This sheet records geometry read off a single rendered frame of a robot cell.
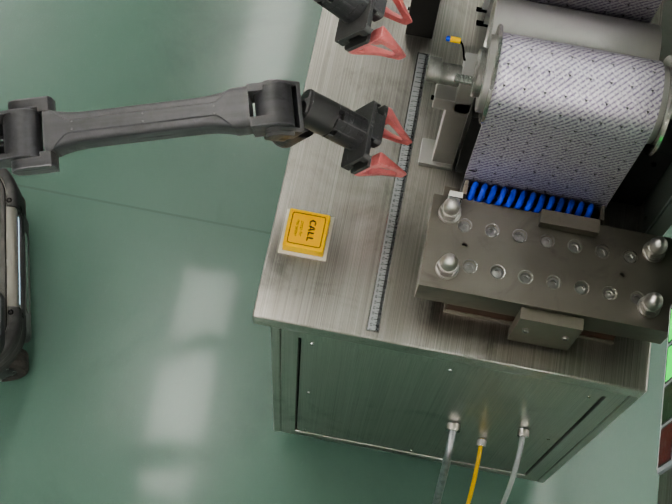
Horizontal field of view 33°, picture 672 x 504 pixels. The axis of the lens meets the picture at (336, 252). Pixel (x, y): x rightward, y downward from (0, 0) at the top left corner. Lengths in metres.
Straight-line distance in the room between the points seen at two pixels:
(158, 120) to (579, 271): 0.69
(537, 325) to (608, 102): 0.38
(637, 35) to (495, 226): 0.36
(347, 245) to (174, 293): 1.01
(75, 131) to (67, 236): 1.24
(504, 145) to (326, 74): 0.46
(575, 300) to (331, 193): 0.46
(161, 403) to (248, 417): 0.21
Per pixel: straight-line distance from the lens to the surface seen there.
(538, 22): 1.80
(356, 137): 1.78
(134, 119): 1.73
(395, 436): 2.52
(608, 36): 1.81
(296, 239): 1.92
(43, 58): 3.23
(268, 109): 1.70
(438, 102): 1.82
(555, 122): 1.69
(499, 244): 1.84
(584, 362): 1.94
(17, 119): 1.78
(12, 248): 2.73
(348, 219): 1.97
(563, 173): 1.82
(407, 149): 2.03
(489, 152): 1.79
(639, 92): 1.68
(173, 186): 3.00
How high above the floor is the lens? 2.70
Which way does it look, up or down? 68 degrees down
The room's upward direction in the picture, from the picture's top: 7 degrees clockwise
